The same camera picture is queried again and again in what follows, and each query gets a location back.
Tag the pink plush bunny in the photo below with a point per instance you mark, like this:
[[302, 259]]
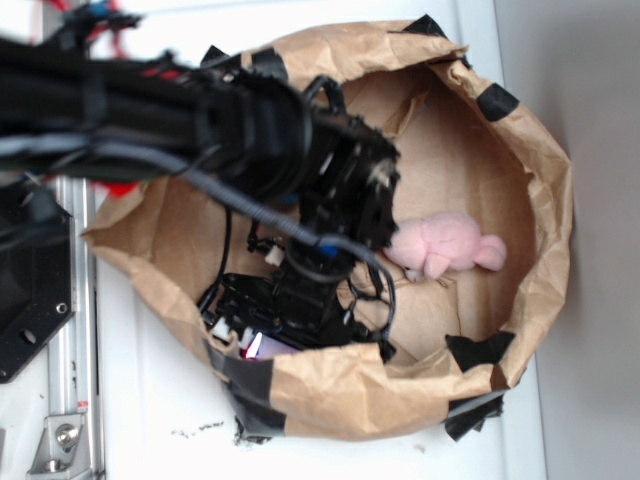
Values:
[[429, 247]]

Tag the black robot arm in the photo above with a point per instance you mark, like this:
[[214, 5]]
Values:
[[290, 158]]

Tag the brown paper bag bin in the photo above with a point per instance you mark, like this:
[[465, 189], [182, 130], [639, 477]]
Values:
[[467, 145]]

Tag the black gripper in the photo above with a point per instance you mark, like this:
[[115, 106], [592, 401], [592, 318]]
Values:
[[307, 303]]

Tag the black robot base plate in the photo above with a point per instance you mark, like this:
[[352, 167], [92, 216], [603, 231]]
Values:
[[36, 273]]

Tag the aluminium extrusion rail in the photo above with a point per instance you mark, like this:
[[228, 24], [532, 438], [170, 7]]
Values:
[[73, 354]]

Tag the metal corner bracket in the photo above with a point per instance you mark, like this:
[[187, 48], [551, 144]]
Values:
[[63, 449]]

